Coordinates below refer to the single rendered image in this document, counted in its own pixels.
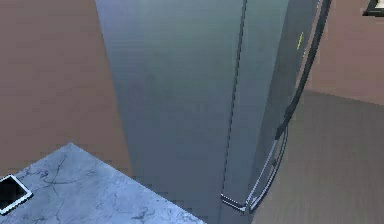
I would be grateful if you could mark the black framed wall picture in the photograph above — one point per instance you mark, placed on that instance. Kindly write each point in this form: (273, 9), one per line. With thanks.
(375, 8)

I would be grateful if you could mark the black white-rimmed flat device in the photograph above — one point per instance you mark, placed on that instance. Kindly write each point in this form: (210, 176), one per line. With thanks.
(11, 193)

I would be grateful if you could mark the marble kitchen counter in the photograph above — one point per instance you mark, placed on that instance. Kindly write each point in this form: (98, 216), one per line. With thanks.
(86, 193)

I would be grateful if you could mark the grey steel fridge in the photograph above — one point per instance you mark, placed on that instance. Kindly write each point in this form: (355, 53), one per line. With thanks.
(186, 100)

